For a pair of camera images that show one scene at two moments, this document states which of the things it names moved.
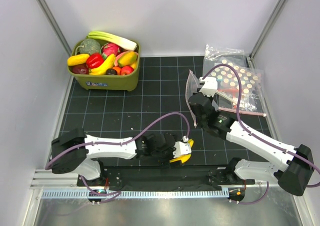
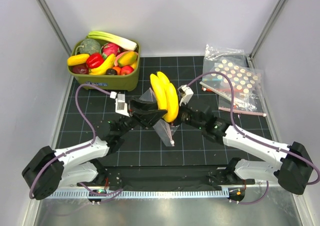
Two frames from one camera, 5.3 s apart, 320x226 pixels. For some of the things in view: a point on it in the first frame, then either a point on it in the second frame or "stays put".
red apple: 126,69 stays put
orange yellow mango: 127,58 stays put
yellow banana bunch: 184,159 -> 166,95
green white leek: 124,43 stays put
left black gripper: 165,162 -> 147,114
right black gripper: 211,98 -> 176,122
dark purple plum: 111,71 stays put
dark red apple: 82,69 stays put
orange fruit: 118,69 stays put
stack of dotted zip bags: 251,80 stays put
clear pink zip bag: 192,82 -> 166,130
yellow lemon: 134,65 stays put
